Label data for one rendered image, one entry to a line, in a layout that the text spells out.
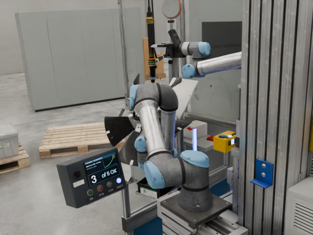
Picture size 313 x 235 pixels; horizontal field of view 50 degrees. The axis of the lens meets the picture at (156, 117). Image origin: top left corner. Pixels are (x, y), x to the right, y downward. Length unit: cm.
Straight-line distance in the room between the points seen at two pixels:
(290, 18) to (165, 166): 70
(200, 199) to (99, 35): 649
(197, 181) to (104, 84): 651
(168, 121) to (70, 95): 603
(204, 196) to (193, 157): 18
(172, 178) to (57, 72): 632
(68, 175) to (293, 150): 88
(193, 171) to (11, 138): 363
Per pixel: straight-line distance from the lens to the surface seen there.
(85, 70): 764
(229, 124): 272
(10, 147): 481
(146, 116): 151
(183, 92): 248
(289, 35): 120
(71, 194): 148
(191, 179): 139
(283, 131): 126
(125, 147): 219
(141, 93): 157
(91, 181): 150
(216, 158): 290
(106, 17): 772
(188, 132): 273
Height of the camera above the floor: 182
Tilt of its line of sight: 17 degrees down
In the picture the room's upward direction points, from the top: 3 degrees counter-clockwise
